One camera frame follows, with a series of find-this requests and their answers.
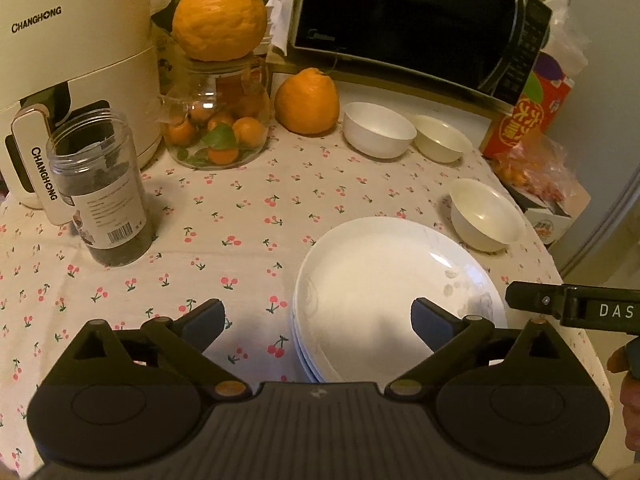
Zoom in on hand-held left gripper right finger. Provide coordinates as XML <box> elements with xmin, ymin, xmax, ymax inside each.
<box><xmin>385</xmin><ymin>297</ymin><xmax>571</xmax><ymax>403</ymax></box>

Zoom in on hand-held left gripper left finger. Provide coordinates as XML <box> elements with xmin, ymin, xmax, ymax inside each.
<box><xmin>72</xmin><ymin>298</ymin><xmax>249</xmax><ymax>403</ymax></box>

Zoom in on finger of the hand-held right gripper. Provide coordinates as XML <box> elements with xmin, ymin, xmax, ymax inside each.
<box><xmin>505</xmin><ymin>281</ymin><xmax>566</xmax><ymax>318</ymax></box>

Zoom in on plain white plate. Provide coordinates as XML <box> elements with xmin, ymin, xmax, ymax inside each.
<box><xmin>292</xmin><ymin>216</ymin><xmax>508</xmax><ymax>383</ymax></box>

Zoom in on cream bowl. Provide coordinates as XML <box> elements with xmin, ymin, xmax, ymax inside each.
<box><xmin>448</xmin><ymin>178</ymin><xmax>527</xmax><ymax>253</ymax></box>
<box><xmin>412</xmin><ymin>114</ymin><xmax>474</xmax><ymax>163</ymax></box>

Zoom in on blue patterned plate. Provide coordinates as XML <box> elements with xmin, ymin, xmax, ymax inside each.
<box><xmin>295</xmin><ymin>330</ymin><xmax>336</xmax><ymax>386</ymax></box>
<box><xmin>290</xmin><ymin>295</ymin><xmax>341</xmax><ymax>383</ymax></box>

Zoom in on white bowl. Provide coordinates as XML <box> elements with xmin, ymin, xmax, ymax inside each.
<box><xmin>342</xmin><ymin>102</ymin><xmax>417</xmax><ymax>158</ymax></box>

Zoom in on person's right hand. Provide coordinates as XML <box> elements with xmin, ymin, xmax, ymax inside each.
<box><xmin>607</xmin><ymin>346</ymin><xmax>640</xmax><ymax>451</ymax></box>

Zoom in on black and white cardboard box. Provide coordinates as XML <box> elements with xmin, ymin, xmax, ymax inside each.
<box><xmin>520</xmin><ymin>180</ymin><xmax>586</xmax><ymax>246</ymax></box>

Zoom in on cherry print tablecloth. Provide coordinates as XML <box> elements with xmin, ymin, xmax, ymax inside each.
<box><xmin>0</xmin><ymin>75</ymin><xmax>616</xmax><ymax>461</ymax></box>

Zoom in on plastic bag of oranges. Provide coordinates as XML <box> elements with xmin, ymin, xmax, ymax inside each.
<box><xmin>492</xmin><ymin>132</ymin><xmax>591</xmax><ymax>216</ymax></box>

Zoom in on plastic jar with dark contents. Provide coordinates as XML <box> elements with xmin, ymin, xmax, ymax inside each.
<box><xmin>46</xmin><ymin>100</ymin><xmax>156</xmax><ymax>267</ymax></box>

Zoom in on silver refrigerator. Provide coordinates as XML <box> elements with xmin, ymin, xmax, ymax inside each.
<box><xmin>550</xmin><ymin>0</ymin><xmax>640</xmax><ymax>281</ymax></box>

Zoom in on red carton box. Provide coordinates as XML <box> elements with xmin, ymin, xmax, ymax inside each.
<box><xmin>480</xmin><ymin>52</ymin><xmax>573</xmax><ymax>161</ymax></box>

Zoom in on small mandarin oranges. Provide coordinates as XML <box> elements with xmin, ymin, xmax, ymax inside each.
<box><xmin>165</xmin><ymin>75</ymin><xmax>271</xmax><ymax>166</ymax></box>

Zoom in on clear glass jar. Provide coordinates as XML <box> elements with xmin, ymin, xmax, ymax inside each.
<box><xmin>162</xmin><ymin>55</ymin><xmax>273</xmax><ymax>171</ymax></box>

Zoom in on clear plastic bag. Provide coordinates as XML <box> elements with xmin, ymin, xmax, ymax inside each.
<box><xmin>542</xmin><ymin>0</ymin><xmax>591</xmax><ymax>81</ymax></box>

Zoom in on stacked white containers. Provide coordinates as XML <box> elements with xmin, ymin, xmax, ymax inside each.
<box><xmin>257</xmin><ymin>5</ymin><xmax>296</xmax><ymax>56</ymax></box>

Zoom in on black microwave oven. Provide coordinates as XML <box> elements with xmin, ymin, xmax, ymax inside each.
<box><xmin>286</xmin><ymin>0</ymin><xmax>553</xmax><ymax>111</ymax></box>

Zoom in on cream air fryer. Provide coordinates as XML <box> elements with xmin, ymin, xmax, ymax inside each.
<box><xmin>0</xmin><ymin>0</ymin><xmax>167</xmax><ymax>226</ymax></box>

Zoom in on large orange with leaves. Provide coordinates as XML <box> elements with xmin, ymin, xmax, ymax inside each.
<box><xmin>150</xmin><ymin>0</ymin><xmax>286</xmax><ymax>61</ymax></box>

